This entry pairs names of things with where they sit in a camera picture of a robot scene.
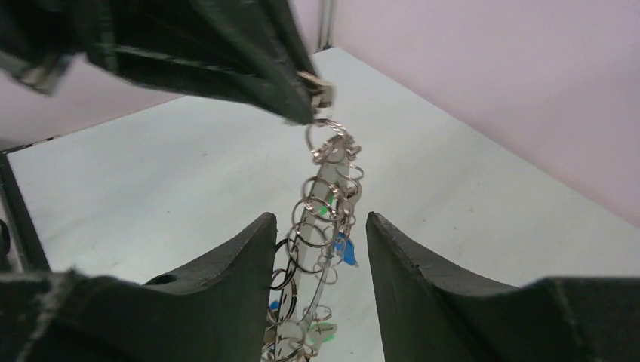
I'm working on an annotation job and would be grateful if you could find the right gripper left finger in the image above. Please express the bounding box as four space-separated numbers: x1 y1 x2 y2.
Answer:
1 213 277 361

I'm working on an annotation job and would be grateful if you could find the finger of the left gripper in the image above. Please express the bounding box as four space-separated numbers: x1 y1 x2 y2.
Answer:
115 45 315 125
195 1 316 120

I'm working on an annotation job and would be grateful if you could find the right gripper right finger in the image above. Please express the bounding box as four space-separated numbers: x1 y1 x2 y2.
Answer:
366 212 639 361

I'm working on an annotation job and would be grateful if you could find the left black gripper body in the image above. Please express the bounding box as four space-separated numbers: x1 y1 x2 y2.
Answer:
1 0 119 95

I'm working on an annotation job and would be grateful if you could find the large metal keyring with keys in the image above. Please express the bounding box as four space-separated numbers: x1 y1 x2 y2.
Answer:
260 71 364 361

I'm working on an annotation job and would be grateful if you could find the left aluminium frame post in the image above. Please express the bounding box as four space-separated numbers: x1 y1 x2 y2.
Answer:
315 0 337 52

